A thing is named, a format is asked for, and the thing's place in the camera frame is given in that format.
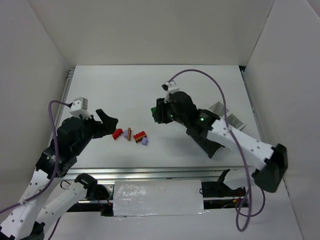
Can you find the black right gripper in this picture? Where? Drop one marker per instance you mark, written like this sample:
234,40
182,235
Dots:
161,110

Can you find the red brown lego brick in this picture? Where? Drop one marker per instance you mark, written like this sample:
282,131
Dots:
139,136

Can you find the lavender lego brick front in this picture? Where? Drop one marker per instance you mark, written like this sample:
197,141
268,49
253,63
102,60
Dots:
144,141

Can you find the aluminium front rail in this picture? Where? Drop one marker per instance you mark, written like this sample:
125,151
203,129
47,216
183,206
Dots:
204,173

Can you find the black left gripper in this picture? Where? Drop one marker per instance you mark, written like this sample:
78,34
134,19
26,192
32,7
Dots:
97,126

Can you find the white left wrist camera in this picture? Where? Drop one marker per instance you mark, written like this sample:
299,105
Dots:
79,109

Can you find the red curved lego with green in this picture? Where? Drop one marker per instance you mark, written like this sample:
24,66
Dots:
118,132

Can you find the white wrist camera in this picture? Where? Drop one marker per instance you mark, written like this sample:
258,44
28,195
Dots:
170,87
79,109

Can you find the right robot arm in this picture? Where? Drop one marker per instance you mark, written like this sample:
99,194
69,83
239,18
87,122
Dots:
269,162

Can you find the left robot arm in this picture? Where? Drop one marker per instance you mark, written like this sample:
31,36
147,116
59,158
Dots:
32,216

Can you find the white taped cover sheet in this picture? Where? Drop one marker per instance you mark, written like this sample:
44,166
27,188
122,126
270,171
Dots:
157,198

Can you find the black compartment container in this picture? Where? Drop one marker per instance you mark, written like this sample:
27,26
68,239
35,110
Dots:
199,134

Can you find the brown flat lego plate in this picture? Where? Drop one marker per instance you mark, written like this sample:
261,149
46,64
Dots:
129,133

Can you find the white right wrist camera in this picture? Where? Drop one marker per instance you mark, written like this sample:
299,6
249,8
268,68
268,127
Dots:
170,87

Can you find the aluminium right rail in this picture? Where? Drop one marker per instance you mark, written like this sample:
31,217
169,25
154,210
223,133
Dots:
260,130

